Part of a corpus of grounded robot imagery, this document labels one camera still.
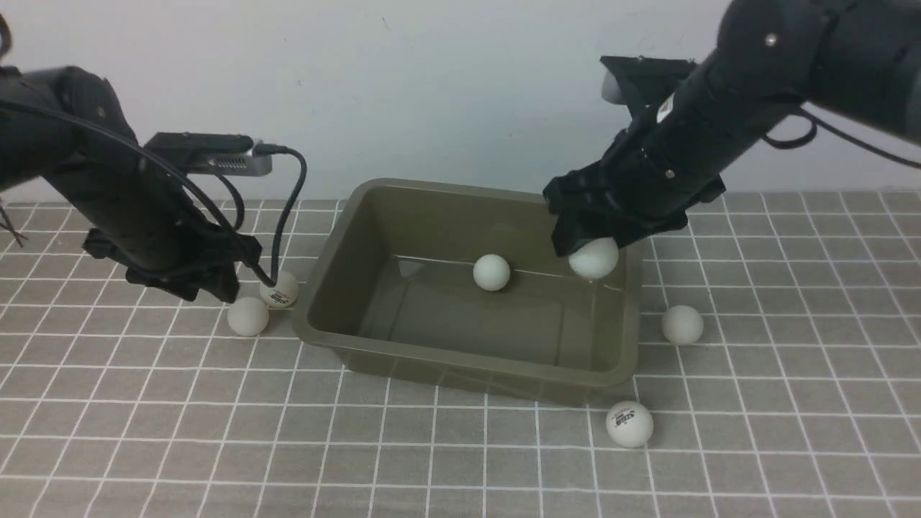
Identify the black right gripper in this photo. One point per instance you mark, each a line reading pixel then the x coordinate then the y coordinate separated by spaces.
pixel 625 198

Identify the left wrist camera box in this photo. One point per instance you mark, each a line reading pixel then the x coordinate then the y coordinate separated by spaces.
pixel 212 154

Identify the white plain ball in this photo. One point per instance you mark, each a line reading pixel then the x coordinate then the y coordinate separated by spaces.
pixel 595 260
pixel 682 325
pixel 247 316

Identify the white ball with logo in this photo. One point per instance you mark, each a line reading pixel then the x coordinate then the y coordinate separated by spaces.
pixel 284 292
pixel 629 424

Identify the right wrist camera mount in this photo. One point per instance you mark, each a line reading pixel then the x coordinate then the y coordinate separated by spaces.
pixel 637 82

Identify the grey checked tablecloth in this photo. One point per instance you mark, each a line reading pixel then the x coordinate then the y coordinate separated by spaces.
pixel 801 399

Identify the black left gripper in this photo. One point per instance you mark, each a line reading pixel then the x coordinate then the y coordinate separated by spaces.
pixel 162 254

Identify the olive green plastic bin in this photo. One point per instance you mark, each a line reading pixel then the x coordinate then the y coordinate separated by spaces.
pixel 392 294

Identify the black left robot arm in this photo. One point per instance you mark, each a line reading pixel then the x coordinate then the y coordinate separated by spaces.
pixel 65 125

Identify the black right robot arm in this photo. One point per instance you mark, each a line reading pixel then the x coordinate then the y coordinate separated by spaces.
pixel 690 121

